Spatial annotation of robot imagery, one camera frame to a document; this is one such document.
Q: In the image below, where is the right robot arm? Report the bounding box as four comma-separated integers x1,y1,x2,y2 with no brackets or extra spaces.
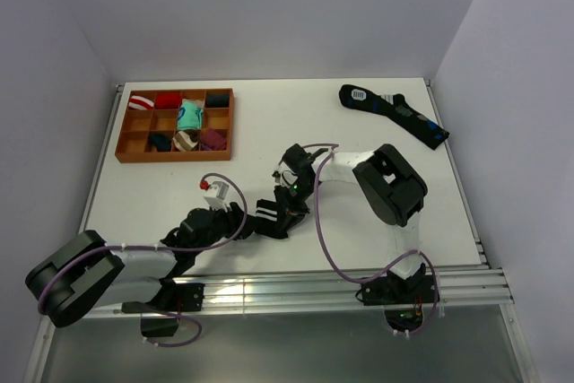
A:
273,144,429,302

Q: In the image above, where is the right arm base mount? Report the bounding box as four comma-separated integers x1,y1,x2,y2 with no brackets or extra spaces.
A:
355,273,440,309

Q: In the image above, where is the black white-striped sock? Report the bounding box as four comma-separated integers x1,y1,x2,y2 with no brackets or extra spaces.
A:
239,199,309,239

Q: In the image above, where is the beige brown rolled sock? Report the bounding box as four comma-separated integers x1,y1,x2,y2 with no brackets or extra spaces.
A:
172,129,200,152

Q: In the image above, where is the dark teal rolled sock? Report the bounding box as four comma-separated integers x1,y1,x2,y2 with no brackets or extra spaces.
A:
149,133,172,152

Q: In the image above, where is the red white striped rolled sock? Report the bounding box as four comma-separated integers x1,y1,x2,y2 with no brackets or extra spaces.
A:
127,95,154,110

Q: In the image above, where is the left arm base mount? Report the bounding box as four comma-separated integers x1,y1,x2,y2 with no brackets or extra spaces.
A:
121,282,204,348

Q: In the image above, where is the dark navy rolled sock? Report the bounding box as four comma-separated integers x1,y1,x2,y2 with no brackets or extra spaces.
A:
205,92,230,109

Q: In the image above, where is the maroon purple rolled sock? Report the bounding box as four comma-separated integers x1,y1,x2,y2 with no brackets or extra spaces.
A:
201,128,227,151

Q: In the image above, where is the orange compartment tray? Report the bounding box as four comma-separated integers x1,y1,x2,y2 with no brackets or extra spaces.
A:
115,88,235,163

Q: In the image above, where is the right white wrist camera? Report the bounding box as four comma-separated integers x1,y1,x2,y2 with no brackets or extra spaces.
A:
272,170,293,187

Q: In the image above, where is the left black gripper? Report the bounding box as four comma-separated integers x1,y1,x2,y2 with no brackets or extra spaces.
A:
192,199,261,256

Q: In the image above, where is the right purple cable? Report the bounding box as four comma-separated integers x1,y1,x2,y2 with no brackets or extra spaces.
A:
302,143,440,335

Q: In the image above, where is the black blue patterned sock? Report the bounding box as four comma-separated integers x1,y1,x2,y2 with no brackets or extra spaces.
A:
338,84,449,150

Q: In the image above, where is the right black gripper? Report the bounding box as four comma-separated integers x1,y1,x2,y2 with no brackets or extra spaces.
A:
274,178,319,234

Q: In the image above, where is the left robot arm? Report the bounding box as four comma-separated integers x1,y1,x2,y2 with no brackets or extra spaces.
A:
25,203,256,328

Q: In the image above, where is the aluminium front rail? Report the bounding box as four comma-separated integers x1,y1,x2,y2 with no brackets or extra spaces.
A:
83,265,514,318

